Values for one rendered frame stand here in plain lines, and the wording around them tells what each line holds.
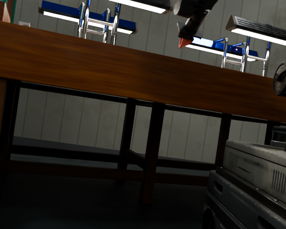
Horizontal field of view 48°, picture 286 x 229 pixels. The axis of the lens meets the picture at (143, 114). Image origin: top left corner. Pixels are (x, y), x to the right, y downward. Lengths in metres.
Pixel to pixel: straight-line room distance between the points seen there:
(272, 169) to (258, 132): 2.98
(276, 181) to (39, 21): 3.29
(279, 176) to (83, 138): 2.93
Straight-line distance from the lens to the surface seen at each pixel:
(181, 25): 1.36
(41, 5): 2.11
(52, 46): 1.19
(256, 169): 1.04
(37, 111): 3.72
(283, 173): 0.89
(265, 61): 2.16
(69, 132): 3.66
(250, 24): 1.89
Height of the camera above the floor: 0.53
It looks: level
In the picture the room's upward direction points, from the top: 8 degrees clockwise
